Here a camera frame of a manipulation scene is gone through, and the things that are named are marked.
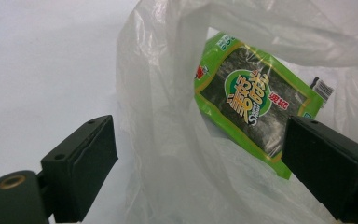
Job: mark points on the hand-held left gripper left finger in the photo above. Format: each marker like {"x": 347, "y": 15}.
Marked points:
{"x": 80, "y": 168}

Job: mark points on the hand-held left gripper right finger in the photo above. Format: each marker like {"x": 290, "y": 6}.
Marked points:
{"x": 329, "y": 168}

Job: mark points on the clear plastic bag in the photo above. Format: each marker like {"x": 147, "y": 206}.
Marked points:
{"x": 174, "y": 140}

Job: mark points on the green seaweed snack packet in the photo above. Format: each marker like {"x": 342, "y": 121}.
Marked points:
{"x": 248, "y": 93}

